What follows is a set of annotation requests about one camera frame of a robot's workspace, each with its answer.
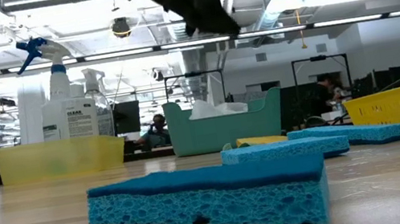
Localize sponges and cloths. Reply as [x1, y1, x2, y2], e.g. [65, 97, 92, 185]
[185, 92, 251, 123]

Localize clear spray bottle white trigger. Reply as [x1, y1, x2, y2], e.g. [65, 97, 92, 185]
[72, 64, 117, 141]

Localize green cloth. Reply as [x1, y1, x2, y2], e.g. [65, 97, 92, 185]
[220, 139, 250, 152]

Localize white spray bottle blue trigger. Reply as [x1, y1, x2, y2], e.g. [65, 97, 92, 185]
[10, 31, 86, 148]

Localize yellow sponge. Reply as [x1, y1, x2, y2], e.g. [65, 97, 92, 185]
[234, 129, 291, 151]

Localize blue sponge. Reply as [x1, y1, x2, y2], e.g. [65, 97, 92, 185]
[286, 112, 400, 160]
[81, 144, 337, 224]
[218, 128, 353, 177]

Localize black light bar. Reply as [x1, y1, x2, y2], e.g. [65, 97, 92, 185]
[0, 1, 400, 84]

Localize black monitor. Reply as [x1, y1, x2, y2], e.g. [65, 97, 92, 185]
[372, 65, 400, 92]
[108, 99, 145, 138]

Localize person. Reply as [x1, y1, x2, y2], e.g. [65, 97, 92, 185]
[307, 70, 348, 119]
[130, 111, 172, 153]

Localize teal plastic bin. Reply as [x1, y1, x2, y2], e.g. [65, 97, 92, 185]
[160, 83, 290, 161]

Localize yellow translucent plastic tray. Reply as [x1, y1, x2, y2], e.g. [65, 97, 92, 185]
[0, 127, 130, 189]

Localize black ceiling cable reel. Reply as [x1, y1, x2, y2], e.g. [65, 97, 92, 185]
[109, 16, 133, 41]

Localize black background rig frame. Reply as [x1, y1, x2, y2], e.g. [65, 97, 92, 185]
[161, 66, 230, 114]
[290, 50, 357, 120]

